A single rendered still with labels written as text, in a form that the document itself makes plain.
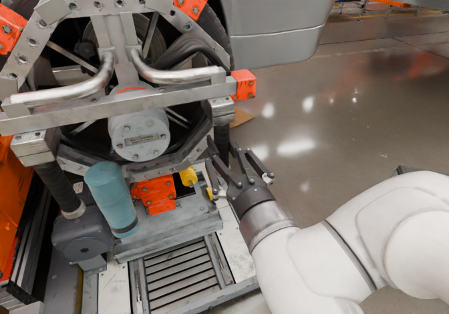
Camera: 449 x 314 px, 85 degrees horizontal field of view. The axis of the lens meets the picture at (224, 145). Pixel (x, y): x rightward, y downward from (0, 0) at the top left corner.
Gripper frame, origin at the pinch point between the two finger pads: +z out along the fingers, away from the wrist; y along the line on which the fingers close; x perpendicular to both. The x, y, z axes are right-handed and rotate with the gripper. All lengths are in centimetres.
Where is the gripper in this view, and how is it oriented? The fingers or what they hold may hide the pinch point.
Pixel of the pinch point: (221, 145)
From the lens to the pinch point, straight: 57.8
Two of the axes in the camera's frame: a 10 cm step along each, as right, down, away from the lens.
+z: -3.5, -6.0, 7.2
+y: 9.4, -2.2, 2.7
